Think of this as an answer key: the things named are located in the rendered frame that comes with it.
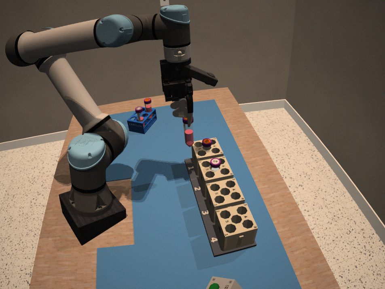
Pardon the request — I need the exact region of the blue bench mat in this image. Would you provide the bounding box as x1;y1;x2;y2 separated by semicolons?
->
96;100;302;289

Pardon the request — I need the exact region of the dark blue tube rack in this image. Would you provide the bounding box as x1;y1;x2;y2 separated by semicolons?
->
127;107;157;134

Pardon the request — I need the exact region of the beige control box with green button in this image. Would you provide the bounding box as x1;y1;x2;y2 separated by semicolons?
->
206;276;242;289

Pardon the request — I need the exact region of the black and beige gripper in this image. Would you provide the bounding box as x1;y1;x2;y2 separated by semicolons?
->
160;58;193;127

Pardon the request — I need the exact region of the clear graduated tube with yellow liquid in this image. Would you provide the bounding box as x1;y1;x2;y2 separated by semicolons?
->
202;138;212;150

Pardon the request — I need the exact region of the tan bucket adapter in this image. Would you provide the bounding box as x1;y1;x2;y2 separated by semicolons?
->
215;203;258;251
192;138;224;175
198;156;233;198
206;178;245;223

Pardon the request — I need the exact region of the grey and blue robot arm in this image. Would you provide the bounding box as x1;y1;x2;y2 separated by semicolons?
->
5;5;191;217

